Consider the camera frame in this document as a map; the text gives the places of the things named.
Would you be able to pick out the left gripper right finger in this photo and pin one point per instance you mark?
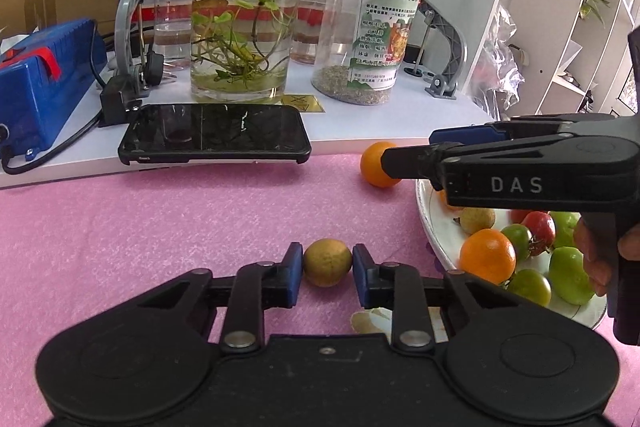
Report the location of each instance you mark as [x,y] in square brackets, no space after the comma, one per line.
[485,356]

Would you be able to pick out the plastic jar with label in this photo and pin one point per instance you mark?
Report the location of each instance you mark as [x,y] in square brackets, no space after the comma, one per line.
[360,48]

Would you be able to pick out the black smartphone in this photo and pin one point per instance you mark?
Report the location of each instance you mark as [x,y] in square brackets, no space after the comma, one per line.
[180,133]

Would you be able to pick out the grey bracket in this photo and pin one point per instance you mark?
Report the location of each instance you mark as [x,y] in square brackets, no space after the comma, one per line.
[127,19]
[442,54]

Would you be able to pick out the gold sticker label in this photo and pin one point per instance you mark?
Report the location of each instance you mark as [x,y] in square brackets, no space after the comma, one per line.
[304,103]

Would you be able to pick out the red small apple front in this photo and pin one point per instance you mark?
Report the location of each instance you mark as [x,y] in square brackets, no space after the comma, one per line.
[518,215]

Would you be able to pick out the black power adapter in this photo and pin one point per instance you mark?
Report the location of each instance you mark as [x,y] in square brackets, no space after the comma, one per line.
[119,101]

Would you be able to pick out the green potted plant shelf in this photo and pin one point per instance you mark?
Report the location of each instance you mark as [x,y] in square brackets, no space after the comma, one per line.
[592,7]

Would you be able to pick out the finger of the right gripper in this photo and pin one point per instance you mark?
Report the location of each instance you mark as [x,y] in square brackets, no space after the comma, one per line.
[520,127]
[540,164]

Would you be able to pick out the orange tangerine in plate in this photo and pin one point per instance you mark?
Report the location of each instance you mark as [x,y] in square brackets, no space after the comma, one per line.
[489,255]

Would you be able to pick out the grey bracket right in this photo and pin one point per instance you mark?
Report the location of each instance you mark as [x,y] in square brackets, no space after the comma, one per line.
[442,54]

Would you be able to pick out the blue electronic box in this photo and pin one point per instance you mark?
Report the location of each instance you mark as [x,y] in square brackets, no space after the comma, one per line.
[43,79]

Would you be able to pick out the large orange tangerine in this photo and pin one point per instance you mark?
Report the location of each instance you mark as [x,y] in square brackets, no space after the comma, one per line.
[445,202]

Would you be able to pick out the white round plate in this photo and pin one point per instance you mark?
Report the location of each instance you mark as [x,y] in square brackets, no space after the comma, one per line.
[446,239]

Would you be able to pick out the yellow-green fruit left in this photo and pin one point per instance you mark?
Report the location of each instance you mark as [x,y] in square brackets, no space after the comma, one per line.
[472,220]

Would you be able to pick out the crumpled plastic bag shelf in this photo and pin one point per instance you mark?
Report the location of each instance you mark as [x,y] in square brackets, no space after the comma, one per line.
[496,78]

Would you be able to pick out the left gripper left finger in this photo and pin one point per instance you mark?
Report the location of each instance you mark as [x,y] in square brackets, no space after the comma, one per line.
[143,361]

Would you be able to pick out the green fruit in plate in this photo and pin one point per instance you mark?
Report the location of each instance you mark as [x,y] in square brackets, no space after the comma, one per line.
[531,285]

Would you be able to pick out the green fruit right plate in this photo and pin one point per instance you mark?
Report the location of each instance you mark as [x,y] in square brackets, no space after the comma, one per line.
[567,276]

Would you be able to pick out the red small apple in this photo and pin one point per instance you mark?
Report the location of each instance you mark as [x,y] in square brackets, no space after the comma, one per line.
[518,215]
[542,228]

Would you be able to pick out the pink tablecloth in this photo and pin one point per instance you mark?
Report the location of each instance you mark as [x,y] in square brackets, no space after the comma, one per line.
[74,248]

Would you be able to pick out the grey bracket left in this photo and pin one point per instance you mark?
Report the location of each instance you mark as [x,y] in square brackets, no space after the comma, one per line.
[127,19]

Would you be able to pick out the person's right hand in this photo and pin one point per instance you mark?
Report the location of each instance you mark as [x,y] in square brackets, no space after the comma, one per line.
[596,267]

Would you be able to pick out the green fruit behind finger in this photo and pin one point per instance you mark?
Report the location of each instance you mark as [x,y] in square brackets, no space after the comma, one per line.
[565,224]

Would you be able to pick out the yellow-brown small fruit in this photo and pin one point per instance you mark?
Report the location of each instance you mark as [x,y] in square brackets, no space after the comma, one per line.
[326,262]

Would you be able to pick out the glass vase with plant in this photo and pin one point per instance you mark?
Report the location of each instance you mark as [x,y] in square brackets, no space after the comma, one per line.
[240,49]

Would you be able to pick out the green small fruit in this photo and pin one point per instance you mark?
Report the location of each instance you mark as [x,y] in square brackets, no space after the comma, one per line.
[520,237]

